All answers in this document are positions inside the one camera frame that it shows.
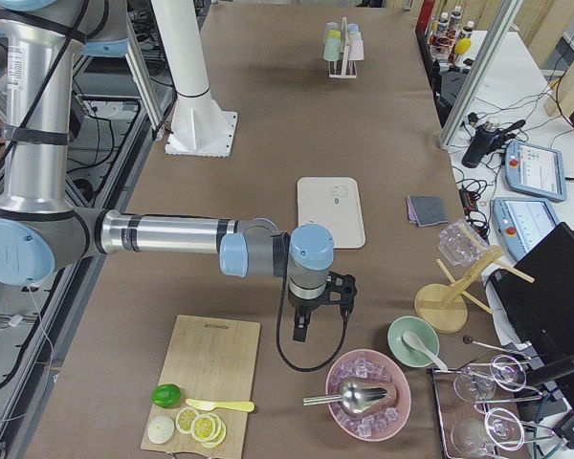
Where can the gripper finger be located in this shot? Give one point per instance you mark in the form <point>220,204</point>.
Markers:
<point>301,323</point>

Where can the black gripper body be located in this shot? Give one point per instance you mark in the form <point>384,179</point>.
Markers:
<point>304,306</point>

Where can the cream rabbit tray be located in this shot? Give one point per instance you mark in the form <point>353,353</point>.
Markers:
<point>334,203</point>

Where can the green cup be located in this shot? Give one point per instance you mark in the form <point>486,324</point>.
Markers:
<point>332,45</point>

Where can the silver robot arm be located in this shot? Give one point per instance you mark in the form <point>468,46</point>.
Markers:
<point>40,232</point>

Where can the wooden cup tree stand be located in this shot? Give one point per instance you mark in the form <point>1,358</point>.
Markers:
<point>443,306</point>

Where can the clear glass cup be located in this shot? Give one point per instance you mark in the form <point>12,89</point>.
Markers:
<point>460,244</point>

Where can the pink cup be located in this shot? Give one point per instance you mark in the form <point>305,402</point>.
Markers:
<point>356,50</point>

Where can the pink bowl with ice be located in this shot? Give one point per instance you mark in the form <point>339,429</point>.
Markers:
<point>373,366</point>

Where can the metal scoop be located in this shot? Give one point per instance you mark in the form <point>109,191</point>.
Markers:
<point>358,397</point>

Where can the wooden cutting board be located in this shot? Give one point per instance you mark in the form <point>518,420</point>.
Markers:
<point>211,359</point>

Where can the yellow plastic knife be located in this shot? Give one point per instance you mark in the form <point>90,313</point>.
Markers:
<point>241,406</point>

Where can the white ceramic spoon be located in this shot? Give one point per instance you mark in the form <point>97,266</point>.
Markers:
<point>413,341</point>

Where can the lemon slices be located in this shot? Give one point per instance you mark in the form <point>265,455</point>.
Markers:
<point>206,428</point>

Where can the green lime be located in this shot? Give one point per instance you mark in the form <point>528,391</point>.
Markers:
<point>167,395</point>

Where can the grey folded cloth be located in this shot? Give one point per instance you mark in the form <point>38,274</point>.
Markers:
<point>426,211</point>

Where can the white lemon half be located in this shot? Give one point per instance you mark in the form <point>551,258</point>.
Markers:
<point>160,429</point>

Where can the wine glass rack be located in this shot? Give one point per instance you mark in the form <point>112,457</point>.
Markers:
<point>475,408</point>

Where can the lower teach pendant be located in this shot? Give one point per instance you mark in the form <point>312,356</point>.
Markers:
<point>523,222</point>

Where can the teach pendant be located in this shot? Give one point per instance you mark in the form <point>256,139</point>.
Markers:
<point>535,170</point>
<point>523,222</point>

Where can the black bottle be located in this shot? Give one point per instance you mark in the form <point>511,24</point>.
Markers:
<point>485,135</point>

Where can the black laptop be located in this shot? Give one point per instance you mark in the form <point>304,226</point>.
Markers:
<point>542,312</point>

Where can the upper teach pendant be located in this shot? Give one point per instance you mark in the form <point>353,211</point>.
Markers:
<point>535,170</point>

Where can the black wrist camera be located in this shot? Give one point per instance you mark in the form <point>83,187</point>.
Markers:
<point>341,291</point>

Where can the white mounting post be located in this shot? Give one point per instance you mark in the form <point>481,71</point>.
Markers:
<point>199,126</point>

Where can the white wire cup rack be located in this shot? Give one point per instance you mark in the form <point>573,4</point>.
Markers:
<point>343,68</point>

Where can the aluminium frame post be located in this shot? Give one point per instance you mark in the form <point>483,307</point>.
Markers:
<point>487,51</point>

